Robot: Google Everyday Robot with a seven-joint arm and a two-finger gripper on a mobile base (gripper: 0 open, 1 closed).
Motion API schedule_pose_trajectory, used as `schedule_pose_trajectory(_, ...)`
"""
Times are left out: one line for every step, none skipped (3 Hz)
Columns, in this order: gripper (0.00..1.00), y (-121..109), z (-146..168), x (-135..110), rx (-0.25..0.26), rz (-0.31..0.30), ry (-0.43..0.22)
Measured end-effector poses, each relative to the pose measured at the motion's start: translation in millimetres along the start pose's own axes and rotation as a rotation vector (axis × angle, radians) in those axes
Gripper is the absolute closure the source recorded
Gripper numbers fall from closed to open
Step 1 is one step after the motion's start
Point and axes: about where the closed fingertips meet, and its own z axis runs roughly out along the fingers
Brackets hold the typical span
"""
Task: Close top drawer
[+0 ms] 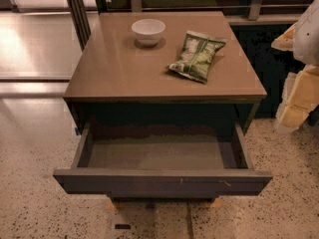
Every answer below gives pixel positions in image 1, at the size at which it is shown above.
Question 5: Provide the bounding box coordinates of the grey top drawer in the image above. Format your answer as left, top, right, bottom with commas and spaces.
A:
53, 123, 272, 199

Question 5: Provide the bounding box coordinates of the black floor marker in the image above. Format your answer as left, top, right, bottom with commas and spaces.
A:
115, 224, 131, 230

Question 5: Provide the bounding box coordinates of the green snack bag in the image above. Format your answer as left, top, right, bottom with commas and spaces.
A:
166, 31, 226, 84

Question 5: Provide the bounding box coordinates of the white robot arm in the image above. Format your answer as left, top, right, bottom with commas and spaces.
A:
271, 0, 319, 133

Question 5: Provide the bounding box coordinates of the dark metal post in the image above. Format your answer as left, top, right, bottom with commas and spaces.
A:
67, 0, 91, 50

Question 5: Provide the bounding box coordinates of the white ceramic bowl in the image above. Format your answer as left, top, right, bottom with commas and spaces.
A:
132, 19, 165, 46

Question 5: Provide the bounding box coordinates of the brown top drawer cabinet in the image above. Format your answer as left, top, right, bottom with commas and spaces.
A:
63, 11, 268, 204

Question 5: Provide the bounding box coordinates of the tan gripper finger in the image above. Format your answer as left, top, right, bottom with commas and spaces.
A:
271, 23, 297, 52

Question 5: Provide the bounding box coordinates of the metal railing frame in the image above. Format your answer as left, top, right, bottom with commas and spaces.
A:
93, 0, 319, 26

